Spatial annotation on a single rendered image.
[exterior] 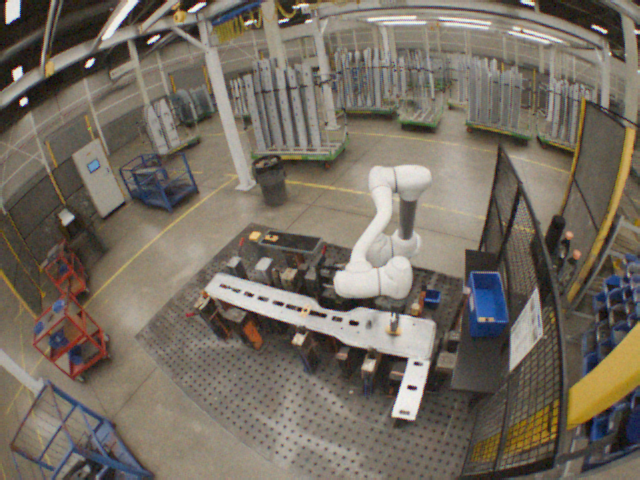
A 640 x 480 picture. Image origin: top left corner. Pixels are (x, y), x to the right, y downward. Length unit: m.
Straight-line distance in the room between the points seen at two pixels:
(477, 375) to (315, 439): 0.83
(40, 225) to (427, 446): 8.50
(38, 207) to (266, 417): 7.67
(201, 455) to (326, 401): 1.37
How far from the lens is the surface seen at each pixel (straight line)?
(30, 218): 8.33
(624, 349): 0.65
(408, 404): 1.20
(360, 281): 0.98
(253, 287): 1.67
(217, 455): 2.44
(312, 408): 1.53
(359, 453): 1.46
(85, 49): 4.16
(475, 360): 1.31
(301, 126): 5.57
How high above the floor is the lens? 2.15
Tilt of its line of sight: 39 degrees down
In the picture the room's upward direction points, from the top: 11 degrees counter-clockwise
